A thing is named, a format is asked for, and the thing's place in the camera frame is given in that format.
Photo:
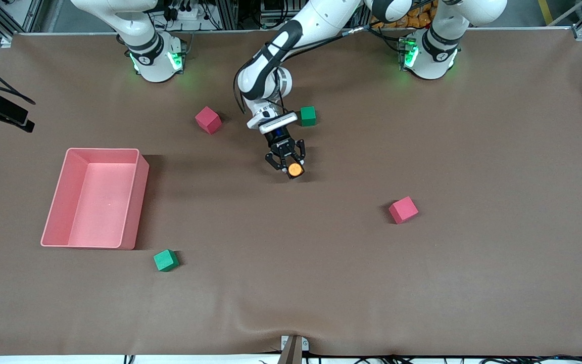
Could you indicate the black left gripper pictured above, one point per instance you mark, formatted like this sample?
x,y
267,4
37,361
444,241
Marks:
x,y
284,147

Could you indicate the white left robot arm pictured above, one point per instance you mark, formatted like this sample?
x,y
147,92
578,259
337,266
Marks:
x,y
321,15

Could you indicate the orange capped push button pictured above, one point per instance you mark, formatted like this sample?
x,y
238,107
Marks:
x,y
295,170

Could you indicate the pink foam cube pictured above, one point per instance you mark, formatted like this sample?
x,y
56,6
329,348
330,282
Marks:
x,y
403,210
208,120

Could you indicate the white power strip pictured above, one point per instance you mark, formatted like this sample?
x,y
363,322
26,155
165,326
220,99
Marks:
x,y
185,12

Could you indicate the green foam cube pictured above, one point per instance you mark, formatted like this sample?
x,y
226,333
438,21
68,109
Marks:
x,y
309,116
165,260

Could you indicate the pink plastic tray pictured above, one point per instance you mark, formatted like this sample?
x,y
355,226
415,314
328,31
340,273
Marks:
x,y
99,202

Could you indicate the brown table cover mat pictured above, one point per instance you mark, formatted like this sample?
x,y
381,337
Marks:
x,y
321,283

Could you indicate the orange items pile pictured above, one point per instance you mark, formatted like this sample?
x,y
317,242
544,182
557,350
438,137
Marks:
x,y
415,21

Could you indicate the metal table clamp bracket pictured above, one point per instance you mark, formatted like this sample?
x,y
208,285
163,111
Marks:
x,y
293,349

